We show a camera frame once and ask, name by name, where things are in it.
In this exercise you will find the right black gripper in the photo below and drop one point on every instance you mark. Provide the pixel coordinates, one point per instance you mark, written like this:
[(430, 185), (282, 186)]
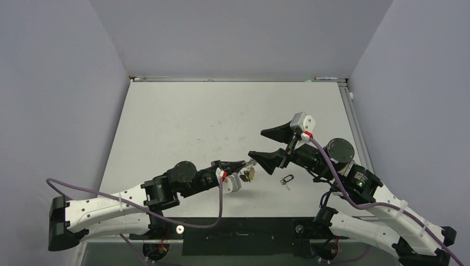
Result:
[(270, 159)]

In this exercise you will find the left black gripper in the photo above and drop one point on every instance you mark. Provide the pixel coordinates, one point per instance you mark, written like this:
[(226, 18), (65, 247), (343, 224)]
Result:
[(229, 166)]

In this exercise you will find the yellow key tag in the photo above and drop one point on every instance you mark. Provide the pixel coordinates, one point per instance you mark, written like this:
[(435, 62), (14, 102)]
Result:
[(250, 174)]

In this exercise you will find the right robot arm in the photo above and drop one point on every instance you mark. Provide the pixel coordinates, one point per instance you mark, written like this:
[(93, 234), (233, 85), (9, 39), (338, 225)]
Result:
[(400, 231)]

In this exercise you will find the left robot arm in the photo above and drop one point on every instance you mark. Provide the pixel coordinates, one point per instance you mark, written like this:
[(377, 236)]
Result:
[(138, 210)]

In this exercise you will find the loose key black tag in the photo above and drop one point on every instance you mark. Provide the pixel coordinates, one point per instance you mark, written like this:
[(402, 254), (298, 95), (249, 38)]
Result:
[(285, 180)]

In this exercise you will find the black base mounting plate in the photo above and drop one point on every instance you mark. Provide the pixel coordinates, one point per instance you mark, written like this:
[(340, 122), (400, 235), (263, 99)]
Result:
[(245, 236)]

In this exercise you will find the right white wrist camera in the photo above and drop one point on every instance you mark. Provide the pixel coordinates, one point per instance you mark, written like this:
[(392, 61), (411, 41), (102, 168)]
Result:
[(302, 126)]

